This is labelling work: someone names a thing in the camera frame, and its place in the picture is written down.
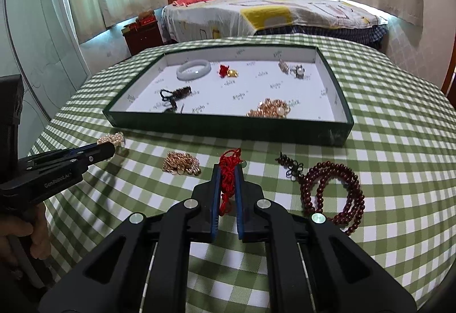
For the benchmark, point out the dark wooden nightstand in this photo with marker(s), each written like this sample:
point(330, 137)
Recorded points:
point(142, 40)

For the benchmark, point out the wooden bed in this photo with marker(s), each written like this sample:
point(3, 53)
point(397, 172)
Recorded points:
point(285, 17)

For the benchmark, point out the brown plush toy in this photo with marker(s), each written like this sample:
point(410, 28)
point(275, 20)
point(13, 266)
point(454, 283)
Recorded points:
point(145, 15)

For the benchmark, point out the green cardboard tray box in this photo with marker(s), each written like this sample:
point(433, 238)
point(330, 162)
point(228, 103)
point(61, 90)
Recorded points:
point(228, 96)

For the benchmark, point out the red gift box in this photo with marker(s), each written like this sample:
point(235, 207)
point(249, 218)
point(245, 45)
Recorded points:
point(140, 24)

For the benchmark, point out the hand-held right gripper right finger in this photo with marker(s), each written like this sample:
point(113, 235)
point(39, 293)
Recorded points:
point(240, 206)

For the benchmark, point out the pale jade bangle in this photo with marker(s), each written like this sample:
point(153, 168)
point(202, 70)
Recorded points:
point(185, 75)

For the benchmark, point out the patterned white bedsheet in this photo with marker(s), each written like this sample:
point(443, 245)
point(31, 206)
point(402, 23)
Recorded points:
point(292, 14)

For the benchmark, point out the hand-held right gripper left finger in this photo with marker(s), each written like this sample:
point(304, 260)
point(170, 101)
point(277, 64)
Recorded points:
point(215, 206)

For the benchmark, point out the green checkered tablecloth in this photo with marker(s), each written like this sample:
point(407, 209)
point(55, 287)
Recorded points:
point(384, 128)

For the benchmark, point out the blue plaid bed skirt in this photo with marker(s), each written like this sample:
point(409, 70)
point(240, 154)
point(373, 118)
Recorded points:
point(342, 33)

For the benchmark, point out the person's left hand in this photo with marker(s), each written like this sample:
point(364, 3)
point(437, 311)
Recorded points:
point(40, 234)

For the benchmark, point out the red knot gold charm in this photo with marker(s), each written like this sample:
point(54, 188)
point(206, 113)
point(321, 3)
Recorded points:
point(228, 71)

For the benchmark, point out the frosted glass wardrobe door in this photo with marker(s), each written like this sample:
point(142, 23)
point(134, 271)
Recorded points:
point(42, 49)

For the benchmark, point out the silver crystal brooch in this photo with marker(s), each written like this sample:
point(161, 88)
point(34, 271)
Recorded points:
point(284, 66)

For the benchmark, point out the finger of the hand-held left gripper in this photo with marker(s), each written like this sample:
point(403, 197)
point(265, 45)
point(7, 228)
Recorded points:
point(98, 158)
point(83, 150)

